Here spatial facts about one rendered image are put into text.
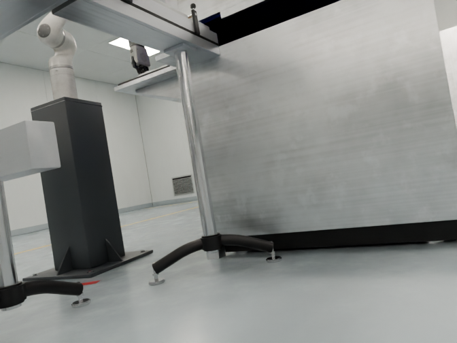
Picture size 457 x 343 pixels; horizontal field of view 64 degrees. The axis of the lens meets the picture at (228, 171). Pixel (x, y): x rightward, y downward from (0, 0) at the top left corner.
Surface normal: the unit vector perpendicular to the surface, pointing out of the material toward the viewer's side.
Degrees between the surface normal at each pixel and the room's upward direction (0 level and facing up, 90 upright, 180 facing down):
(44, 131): 90
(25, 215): 90
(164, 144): 90
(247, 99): 90
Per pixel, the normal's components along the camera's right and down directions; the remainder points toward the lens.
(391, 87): -0.49, 0.06
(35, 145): 0.86, -0.15
